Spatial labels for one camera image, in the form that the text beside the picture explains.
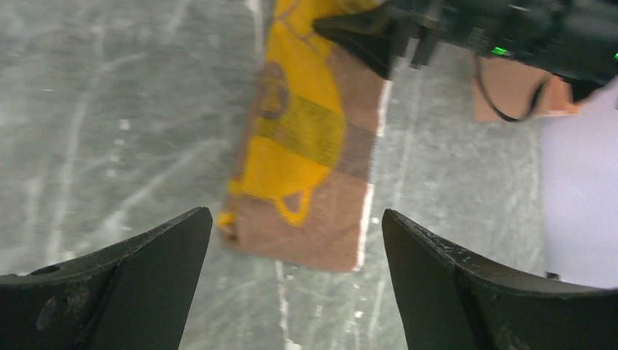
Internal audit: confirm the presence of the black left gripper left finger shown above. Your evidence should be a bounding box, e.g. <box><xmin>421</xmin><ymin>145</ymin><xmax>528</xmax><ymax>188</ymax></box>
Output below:
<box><xmin>1</xmin><ymin>207</ymin><xmax>213</xmax><ymax>350</ymax></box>

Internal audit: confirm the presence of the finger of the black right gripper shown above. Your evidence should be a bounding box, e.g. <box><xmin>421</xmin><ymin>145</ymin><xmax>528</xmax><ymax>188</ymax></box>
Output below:
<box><xmin>313</xmin><ymin>4</ymin><xmax>411</xmax><ymax>80</ymax></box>

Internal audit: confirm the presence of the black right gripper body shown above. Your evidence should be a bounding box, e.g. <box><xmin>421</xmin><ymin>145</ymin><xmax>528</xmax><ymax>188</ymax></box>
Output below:
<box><xmin>388</xmin><ymin>1</ymin><xmax>617</xmax><ymax>101</ymax></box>

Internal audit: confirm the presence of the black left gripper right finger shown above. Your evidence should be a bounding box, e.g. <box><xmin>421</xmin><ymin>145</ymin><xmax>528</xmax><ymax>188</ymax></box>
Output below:
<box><xmin>382</xmin><ymin>209</ymin><xmax>617</xmax><ymax>350</ymax></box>

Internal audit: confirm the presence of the yellow brown towel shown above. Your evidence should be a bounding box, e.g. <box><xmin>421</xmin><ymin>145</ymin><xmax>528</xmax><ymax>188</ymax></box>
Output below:
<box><xmin>217</xmin><ymin>1</ymin><xmax>391</xmax><ymax>272</ymax></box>

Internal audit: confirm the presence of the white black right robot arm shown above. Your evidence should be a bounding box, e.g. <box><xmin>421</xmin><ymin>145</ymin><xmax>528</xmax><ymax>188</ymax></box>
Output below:
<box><xmin>313</xmin><ymin>1</ymin><xmax>617</xmax><ymax>288</ymax></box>

